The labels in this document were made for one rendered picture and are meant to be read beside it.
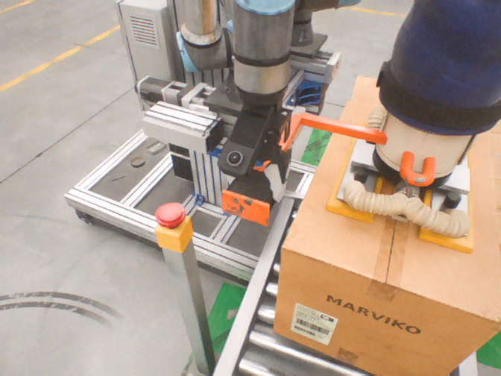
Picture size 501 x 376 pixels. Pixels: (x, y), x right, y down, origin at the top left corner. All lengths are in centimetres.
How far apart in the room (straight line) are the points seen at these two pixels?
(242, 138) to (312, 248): 31
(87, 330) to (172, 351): 43
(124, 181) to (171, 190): 30
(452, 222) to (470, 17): 34
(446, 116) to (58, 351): 180
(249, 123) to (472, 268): 51
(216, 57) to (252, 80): 65
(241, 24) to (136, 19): 108
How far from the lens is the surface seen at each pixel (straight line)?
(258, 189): 60
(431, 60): 66
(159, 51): 150
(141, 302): 195
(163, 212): 85
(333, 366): 120
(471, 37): 64
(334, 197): 79
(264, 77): 47
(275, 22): 45
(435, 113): 68
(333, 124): 79
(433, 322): 79
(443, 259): 79
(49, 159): 296
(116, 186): 222
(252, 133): 50
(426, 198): 86
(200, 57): 110
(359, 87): 242
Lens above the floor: 166
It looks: 45 degrees down
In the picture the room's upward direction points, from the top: straight up
